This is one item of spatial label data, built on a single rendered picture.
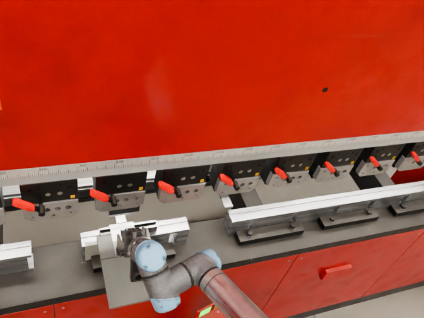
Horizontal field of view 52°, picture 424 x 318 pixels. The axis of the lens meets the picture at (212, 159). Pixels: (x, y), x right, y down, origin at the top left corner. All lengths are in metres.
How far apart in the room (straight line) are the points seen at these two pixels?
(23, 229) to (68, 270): 1.21
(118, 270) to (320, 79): 0.87
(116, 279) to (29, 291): 0.30
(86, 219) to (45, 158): 1.66
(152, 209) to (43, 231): 0.68
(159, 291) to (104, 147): 0.40
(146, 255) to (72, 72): 0.47
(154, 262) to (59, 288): 0.55
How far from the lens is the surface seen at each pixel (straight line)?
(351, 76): 1.34
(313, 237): 1.91
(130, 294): 1.45
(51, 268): 1.64
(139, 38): 0.99
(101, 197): 1.28
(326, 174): 1.66
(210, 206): 2.97
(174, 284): 1.18
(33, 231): 2.80
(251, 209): 1.76
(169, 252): 1.65
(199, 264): 1.22
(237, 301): 1.15
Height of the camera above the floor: 2.30
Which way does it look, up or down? 45 degrees down
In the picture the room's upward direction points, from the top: 16 degrees clockwise
